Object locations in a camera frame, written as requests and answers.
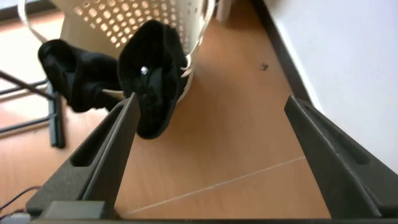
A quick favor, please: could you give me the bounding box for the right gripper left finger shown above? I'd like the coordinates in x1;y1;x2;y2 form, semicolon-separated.
26;92;141;219

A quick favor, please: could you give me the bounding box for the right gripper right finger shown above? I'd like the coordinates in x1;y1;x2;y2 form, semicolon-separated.
284;95;398;219

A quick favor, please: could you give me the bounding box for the black clothes rack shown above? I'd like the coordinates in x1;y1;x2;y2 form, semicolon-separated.
0;70;67;149

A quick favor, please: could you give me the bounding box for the white laundry basket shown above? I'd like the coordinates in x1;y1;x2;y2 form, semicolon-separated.
17;0;218;104

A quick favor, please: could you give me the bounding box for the window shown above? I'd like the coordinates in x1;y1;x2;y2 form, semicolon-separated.
0;0;55;22

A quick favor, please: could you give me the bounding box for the black cable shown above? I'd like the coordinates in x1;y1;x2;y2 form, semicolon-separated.
0;185;43;213

